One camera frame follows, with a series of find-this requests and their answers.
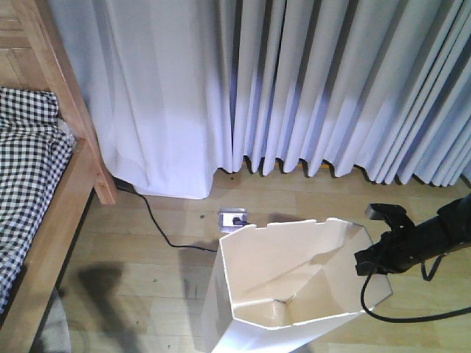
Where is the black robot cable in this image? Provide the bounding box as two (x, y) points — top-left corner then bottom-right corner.
(359, 253), (471, 324)

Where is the wooden bed frame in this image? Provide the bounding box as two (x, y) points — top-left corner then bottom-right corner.
(1, 1), (116, 352)

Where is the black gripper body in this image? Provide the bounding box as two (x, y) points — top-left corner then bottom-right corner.
(355, 220), (449, 276)

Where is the black white checkered bedding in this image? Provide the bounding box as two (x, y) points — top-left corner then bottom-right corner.
(1, 88), (74, 309)

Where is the black power cord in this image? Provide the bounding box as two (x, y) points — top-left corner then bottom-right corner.
(114, 177), (219, 253)

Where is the white curtain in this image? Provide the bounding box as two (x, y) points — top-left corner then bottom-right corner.
(49, 1), (470, 199)

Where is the floor power socket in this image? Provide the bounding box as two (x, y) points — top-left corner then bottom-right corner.
(218, 207), (249, 233)

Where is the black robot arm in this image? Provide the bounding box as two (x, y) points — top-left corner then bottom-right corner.
(355, 196), (470, 276)

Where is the grey round rug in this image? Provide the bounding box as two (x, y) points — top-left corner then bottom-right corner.
(30, 288), (72, 353)

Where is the white trash bin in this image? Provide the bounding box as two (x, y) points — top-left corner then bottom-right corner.
(202, 218), (392, 352)

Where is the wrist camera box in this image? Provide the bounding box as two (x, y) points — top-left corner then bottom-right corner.
(365, 203), (406, 220)

